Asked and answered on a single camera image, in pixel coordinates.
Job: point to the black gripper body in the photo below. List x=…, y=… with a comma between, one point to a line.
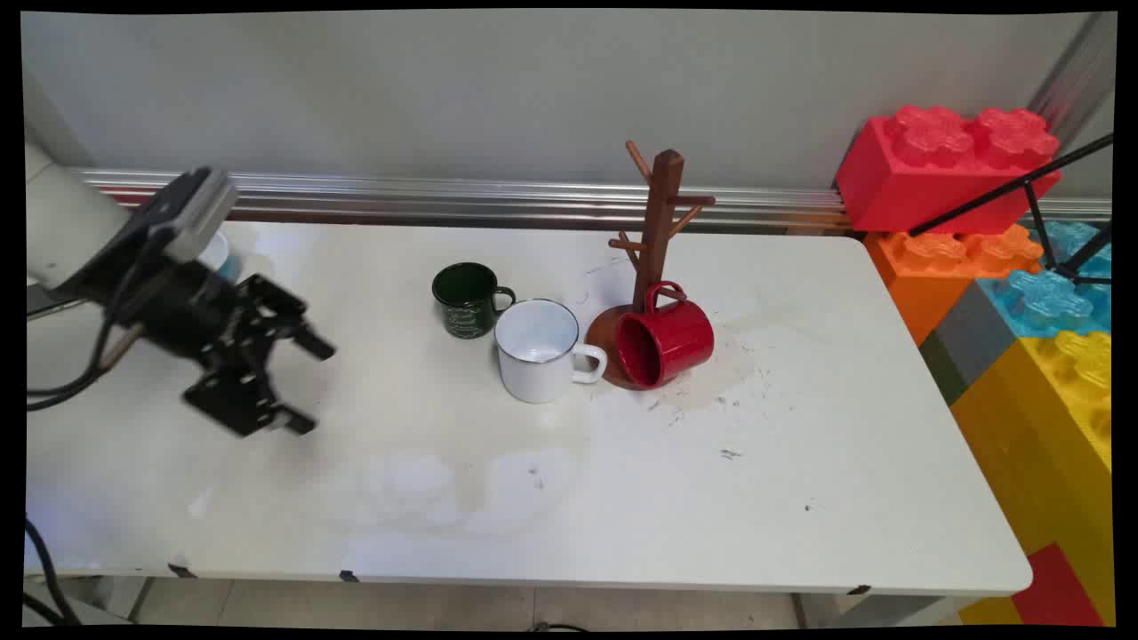
x=187, y=311

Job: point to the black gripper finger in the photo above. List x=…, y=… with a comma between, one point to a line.
x=276, y=311
x=240, y=396

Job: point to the red speckled mug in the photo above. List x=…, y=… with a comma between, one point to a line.
x=680, y=338

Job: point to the white and blue cup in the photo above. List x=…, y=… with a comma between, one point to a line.
x=220, y=255

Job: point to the dark green enamel mug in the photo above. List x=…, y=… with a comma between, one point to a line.
x=462, y=307

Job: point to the white enamel mug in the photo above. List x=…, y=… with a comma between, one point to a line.
x=533, y=373

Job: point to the brown wooden mug tree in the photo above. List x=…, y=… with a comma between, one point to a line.
x=662, y=204

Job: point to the big red toy brick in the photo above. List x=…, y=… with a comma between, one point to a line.
x=898, y=187

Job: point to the big orange toy brick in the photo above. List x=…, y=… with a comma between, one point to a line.
x=916, y=293

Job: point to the big grey toy brick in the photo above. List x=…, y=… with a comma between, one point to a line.
x=973, y=342

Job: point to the black tripod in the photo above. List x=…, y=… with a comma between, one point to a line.
x=978, y=203

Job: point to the big blue toy brick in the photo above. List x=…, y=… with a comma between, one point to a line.
x=1031, y=307

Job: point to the big yellow toy brick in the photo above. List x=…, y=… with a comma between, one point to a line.
x=1022, y=444

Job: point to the flat red toy brick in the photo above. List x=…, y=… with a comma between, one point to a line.
x=1058, y=591

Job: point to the upright aluminium profile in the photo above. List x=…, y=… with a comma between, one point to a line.
x=1076, y=76

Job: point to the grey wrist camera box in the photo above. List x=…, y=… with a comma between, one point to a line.
x=200, y=213

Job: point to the aluminium wall rail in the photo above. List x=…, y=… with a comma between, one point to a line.
x=444, y=200

